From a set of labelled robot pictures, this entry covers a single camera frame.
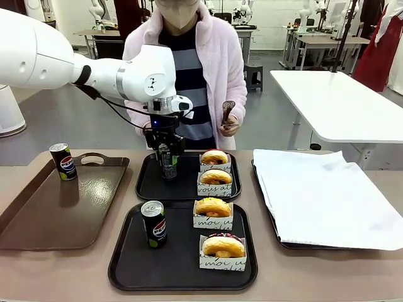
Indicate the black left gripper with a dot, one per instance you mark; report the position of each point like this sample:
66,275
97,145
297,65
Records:
165,133

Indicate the black Pepsi zero can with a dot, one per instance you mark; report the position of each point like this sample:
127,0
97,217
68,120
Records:
169,168
66,165
155,228

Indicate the brown plastic tongs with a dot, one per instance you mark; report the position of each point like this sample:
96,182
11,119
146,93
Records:
227,108

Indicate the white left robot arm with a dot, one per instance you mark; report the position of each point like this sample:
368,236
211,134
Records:
47,59

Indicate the person's left forearm pink sleeve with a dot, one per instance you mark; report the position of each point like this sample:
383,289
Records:
237,100

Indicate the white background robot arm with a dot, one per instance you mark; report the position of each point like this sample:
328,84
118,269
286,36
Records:
97,14

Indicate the person's right hand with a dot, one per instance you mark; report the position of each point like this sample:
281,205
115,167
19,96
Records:
146,127

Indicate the person's left hand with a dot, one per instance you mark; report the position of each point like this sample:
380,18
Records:
231,124

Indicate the small black plastic tray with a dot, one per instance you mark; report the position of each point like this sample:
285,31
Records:
185,185

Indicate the plain glazed filled donut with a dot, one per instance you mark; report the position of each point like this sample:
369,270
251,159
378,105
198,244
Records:
215,176

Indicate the sandwich in box rear top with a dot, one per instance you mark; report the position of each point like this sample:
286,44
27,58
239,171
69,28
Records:
225,166

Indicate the sandwich in box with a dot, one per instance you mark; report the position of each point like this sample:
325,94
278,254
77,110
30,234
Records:
212,223
225,166
222,264
214,189

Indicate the sandwich in box rear bottom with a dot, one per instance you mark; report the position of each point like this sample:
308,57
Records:
214,189

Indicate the donut with yellow topping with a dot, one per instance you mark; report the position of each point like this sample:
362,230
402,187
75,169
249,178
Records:
212,207

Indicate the sandwich in box front top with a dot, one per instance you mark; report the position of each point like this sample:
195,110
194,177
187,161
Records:
212,223

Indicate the donut with purple sprinkles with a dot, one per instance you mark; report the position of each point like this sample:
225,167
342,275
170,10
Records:
223,245

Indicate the person in pink fleece jacket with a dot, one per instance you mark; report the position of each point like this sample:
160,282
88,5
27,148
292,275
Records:
217,56

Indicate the large black plastic tray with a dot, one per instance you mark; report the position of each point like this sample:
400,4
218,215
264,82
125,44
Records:
170,267

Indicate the grey plastic stool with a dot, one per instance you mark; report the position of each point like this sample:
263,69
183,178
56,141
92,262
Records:
253,74

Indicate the sandwich in box front bottom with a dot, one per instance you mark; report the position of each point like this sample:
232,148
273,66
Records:
222,264

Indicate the brown plastic serving tray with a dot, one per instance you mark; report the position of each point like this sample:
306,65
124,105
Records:
56,214

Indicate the beige face mask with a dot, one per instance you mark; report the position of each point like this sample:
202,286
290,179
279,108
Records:
179,15

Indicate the wooden background workbench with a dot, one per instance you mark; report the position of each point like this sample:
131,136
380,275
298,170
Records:
94,33

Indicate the background table with robot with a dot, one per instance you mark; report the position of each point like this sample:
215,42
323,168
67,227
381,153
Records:
244,30

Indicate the black tray under paper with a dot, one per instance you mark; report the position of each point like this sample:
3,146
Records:
285,242

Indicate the white paper sheet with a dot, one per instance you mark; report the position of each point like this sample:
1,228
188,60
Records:
321,198

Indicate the white side table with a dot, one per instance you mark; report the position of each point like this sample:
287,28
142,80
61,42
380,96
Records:
340,104

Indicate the long background work table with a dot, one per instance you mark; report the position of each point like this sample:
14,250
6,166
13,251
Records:
327,41

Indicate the black stand pole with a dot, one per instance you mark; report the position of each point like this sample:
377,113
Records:
344,34

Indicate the person in red apron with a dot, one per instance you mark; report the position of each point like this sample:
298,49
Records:
381,47

